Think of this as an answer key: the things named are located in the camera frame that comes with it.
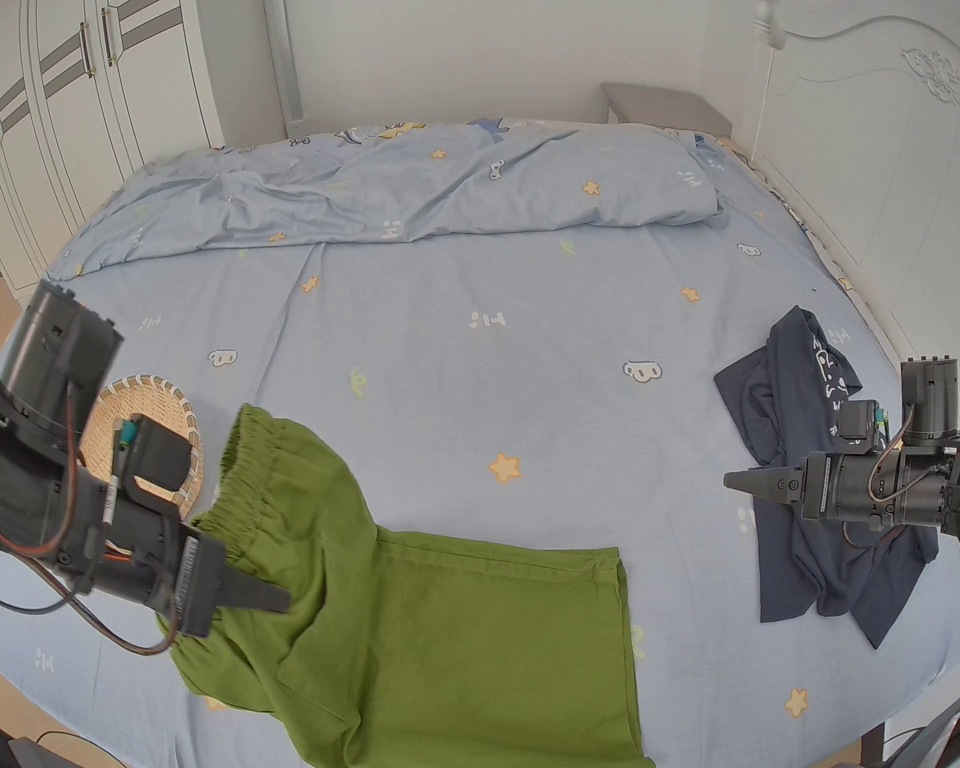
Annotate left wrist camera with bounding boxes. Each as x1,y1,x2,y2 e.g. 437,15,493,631
111,414,195,521

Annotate pale blue quilt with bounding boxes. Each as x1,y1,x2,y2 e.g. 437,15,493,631
37,116,733,283

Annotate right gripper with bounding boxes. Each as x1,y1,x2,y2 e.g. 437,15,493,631
800,445,946,531

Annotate black cable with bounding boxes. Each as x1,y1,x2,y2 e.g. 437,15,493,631
0,570,185,655
840,516,903,554

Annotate dark blue printed T-shirt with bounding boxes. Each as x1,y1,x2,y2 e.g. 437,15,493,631
712,305,941,651

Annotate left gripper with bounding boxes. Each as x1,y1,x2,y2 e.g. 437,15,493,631
0,442,228,641

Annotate grey bedside table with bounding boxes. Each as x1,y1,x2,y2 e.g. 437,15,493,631
600,82,733,141

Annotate grey vertical pipe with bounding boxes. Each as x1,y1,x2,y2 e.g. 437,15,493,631
264,0,306,126

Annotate round woven basket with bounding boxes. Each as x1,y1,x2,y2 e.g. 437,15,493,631
76,372,206,520

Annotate white wardrobe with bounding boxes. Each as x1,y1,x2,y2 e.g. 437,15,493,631
0,0,226,294

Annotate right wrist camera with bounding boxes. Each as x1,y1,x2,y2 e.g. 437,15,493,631
835,399,888,452

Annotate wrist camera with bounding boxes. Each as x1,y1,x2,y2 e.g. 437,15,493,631
835,399,888,452
111,414,195,521

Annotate green shorts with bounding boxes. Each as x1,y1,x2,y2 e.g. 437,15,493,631
157,403,658,768

